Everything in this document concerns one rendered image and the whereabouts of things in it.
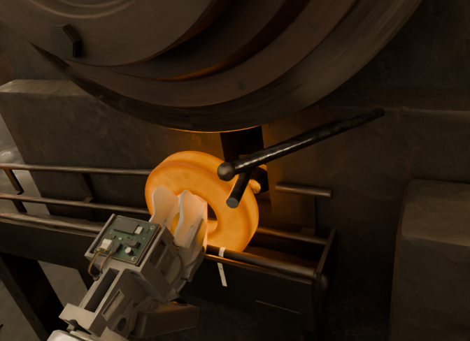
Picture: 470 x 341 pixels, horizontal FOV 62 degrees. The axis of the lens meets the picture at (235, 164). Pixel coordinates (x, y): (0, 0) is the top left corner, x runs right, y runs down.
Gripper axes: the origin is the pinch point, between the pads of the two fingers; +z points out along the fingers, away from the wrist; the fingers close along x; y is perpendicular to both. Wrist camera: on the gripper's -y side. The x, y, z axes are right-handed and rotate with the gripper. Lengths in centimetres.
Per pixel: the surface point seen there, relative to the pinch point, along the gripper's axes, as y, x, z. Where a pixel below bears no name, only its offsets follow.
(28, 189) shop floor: -94, 168, 46
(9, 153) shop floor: -102, 223, 74
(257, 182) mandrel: -3.6, -5.2, 6.3
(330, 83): 17.5, -18.3, 1.1
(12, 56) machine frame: 11.1, 41.4, 14.7
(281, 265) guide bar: -3.7, -12.3, -4.8
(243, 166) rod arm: 16.4, -13.9, -7.4
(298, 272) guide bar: -3.9, -14.3, -5.1
